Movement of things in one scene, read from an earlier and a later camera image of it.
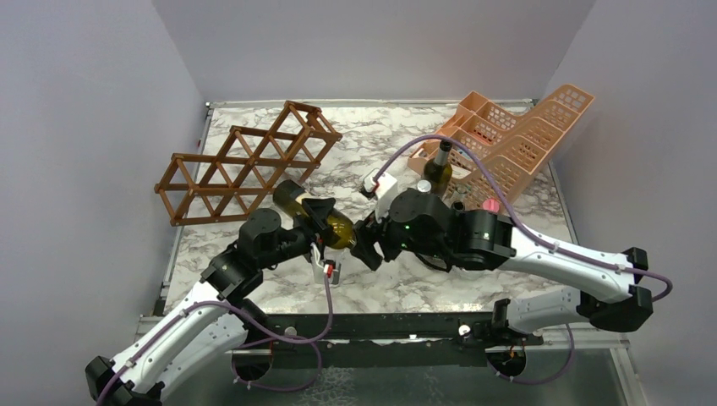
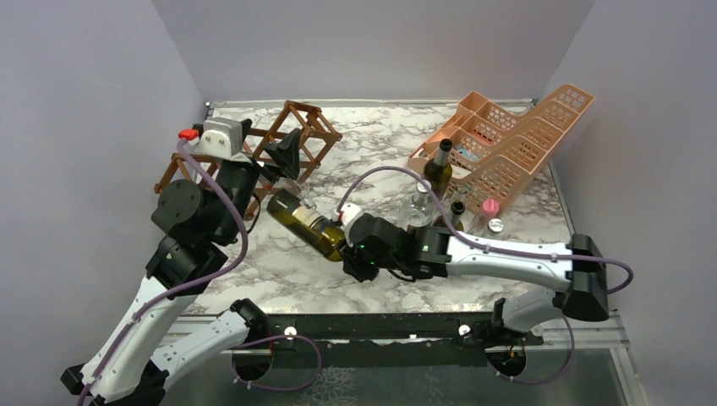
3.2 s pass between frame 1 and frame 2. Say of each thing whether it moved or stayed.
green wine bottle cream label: moved
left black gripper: moved
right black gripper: moved
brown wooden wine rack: stayed
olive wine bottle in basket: stayed
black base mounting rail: stayed
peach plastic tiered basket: stayed
